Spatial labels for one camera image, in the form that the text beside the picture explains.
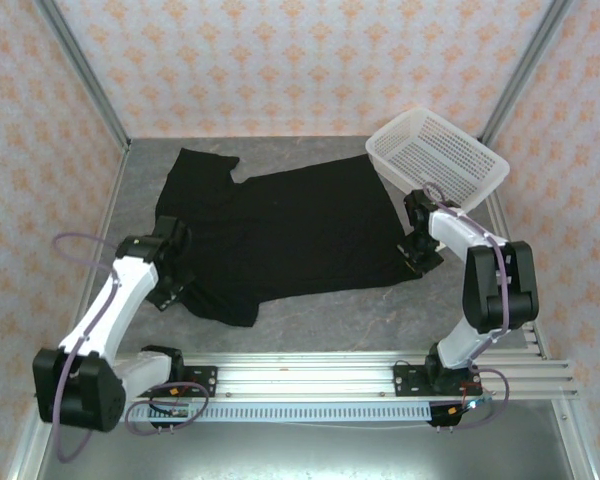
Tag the white perforated plastic basket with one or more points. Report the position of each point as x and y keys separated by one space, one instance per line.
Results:
x=445 y=150

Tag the black t-shirt with floral print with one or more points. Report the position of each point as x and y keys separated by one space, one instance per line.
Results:
x=290 y=225

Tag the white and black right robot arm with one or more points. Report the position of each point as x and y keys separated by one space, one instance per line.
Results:
x=455 y=231

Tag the small controller circuit board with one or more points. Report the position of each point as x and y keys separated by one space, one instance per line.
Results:
x=175 y=412
x=472 y=405

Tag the steel sheet shelf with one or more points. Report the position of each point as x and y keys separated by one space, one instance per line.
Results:
x=300 y=455

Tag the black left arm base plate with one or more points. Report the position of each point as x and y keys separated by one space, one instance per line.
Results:
x=205 y=380

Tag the aluminium table side rail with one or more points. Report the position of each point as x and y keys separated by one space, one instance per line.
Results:
x=111 y=200
x=537 y=347

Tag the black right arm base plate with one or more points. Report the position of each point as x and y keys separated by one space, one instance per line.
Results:
x=407 y=380

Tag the aluminium cross rail beam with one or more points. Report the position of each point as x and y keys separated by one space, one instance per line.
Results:
x=305 y=375

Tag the aluminium frame post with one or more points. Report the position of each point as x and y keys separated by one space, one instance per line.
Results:
x=521 y=75
x=86 y=75

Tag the aluminium lower frame profile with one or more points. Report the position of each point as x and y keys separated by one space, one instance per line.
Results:
x=25 y=455
x=577 y=450

